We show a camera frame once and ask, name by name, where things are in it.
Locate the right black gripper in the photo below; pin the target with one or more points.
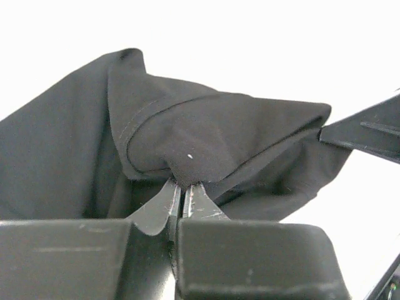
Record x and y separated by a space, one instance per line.
384 280

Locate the black skirt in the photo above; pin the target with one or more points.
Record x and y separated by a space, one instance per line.
103 141

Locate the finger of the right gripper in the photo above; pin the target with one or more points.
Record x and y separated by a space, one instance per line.
374 130

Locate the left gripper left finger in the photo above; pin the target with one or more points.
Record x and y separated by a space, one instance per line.
93 258

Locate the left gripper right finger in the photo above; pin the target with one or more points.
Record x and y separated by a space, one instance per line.
222 258

